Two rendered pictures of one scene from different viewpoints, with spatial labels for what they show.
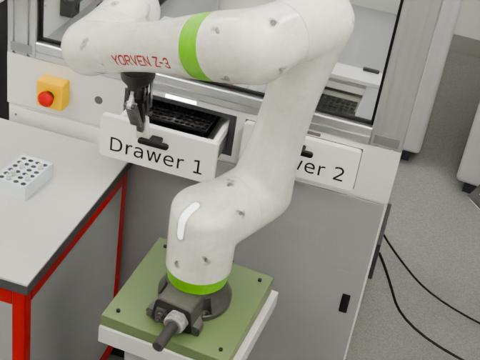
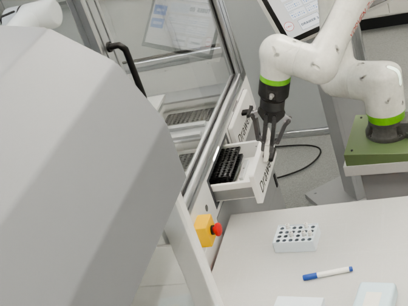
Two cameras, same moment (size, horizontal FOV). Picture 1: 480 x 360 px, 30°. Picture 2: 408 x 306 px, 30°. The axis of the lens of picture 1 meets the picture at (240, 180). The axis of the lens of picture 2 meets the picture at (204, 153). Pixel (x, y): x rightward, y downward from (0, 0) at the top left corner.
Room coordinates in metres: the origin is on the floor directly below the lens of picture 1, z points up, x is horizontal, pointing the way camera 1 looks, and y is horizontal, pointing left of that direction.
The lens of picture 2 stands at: (1.54, 2.32, 2.13)
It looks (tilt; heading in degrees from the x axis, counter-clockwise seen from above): 28 degrees down; 282
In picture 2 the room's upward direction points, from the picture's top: 19 degrees counter-clockwise
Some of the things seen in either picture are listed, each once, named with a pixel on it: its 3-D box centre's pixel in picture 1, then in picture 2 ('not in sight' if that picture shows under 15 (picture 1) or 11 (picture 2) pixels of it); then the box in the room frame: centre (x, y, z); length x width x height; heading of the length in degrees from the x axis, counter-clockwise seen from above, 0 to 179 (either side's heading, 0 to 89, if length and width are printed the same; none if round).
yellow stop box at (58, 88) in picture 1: (52, 93); (206, 230); (2.00, 0.50, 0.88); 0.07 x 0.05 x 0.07; 79
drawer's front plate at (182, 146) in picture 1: (157, 148); (263, 164); (1.82, 0.20, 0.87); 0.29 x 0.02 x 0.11; 79
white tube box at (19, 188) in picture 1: (23, 176); (296, 237); (1.75, 0.50, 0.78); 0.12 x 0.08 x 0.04; 165
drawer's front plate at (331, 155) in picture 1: (298, 155); (241, 120); (1.89, -0.13, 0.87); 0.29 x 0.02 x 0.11; 79
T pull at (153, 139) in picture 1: (154, 141); (268, 155); (1.79, 0.21, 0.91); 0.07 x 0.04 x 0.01; 79
